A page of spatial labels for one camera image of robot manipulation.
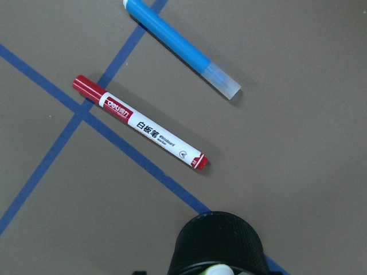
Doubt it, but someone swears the red whiteboard marker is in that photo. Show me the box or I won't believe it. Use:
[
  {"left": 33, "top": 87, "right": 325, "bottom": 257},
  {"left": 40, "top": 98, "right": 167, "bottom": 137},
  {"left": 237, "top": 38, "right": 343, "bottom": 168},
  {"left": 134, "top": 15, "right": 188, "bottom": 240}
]
[{"left": 72, "top": 75, "right": 208, "bottom": 170}]

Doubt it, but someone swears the blue highlighter pen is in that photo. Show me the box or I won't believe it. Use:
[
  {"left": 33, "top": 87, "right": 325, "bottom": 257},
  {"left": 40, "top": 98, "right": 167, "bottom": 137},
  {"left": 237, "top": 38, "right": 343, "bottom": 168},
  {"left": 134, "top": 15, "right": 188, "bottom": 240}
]
[{"left": 123, "top": 1, "right": 241, "bottom": 100}]

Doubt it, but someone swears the black mesh pen holder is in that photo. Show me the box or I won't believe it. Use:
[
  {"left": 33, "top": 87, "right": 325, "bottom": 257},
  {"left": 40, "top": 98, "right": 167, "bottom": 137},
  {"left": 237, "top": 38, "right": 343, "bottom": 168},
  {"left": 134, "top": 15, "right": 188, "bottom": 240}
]
[{"left": 168, "top": 211, "right": 270, "bottom": 274}]

